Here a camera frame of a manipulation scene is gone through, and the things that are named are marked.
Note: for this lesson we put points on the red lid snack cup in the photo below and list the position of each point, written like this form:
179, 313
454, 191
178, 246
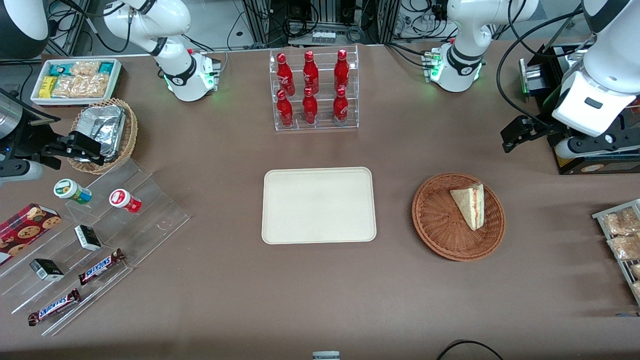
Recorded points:
122, 199

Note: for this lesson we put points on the clear cracker bag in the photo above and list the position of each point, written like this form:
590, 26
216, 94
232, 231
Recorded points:
82, 86
85, 69

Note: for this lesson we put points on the cream rectangular serving tray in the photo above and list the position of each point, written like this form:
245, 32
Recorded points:
318, 205

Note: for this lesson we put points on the clear acrylic stepped display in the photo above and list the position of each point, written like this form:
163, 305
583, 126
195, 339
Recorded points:
150, 220

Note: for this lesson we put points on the red cola bottle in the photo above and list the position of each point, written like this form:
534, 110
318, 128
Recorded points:
284, 72
310, 107
341, 70
285, 110
310, 72
340, 106

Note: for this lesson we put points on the red plaid cookie box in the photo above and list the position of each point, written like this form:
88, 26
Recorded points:
25, 230

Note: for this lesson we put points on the black food warmer cabinet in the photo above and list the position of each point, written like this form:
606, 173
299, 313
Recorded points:
575, 165

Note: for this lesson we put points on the white power strip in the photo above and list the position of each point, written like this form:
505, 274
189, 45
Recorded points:
323, 37

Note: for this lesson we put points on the small grey device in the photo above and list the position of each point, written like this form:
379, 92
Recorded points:
326, 355

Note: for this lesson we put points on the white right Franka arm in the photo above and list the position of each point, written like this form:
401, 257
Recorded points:
186, 75

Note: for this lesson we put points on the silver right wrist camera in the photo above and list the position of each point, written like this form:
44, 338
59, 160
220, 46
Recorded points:
22, 171

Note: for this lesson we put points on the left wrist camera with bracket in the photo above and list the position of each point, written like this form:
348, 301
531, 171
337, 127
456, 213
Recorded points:
605, 144

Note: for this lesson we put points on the yellow snack packet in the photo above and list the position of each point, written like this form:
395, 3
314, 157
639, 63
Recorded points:
48, 87

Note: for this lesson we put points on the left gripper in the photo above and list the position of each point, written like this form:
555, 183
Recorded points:
546, 126

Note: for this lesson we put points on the Snickers chocolate bar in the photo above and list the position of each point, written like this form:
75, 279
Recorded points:
54, 307
100, 266

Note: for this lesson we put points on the small black white box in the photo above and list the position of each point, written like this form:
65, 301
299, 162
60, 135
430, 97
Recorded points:
87, 237
46, 270

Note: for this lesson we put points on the silver foil wrapped packet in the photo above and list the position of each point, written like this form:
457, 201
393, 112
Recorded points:
105, 127

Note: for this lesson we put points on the aluminium frame rack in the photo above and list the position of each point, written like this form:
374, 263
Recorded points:
260, 20

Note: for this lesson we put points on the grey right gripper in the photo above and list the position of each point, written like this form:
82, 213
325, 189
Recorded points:
31, 138

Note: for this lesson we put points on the brown round wicker basket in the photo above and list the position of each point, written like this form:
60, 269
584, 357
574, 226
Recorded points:
440, 225

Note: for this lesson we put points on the green lid snack cup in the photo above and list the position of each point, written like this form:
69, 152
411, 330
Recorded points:
70, 190

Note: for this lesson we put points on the white rectangular snack bin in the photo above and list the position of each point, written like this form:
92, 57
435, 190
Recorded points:
35, 97

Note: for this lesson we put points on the teal snack packet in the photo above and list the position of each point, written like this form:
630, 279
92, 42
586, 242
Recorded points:
60, 69
106, 68

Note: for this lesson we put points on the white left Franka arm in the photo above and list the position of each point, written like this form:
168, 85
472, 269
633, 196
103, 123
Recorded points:
462, 60

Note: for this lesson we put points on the clear bag of fried snacks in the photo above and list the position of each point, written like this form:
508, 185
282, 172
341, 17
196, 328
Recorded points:
622, 221
636, 271
626, 247

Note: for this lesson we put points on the triangular sandwich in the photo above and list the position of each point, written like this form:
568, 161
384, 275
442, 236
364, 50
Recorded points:
467, 205

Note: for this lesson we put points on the tan oval wicker basket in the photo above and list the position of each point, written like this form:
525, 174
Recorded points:
131, 135

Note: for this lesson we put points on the clear acrylic bottle rack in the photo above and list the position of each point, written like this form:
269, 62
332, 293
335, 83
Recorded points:
317, 122

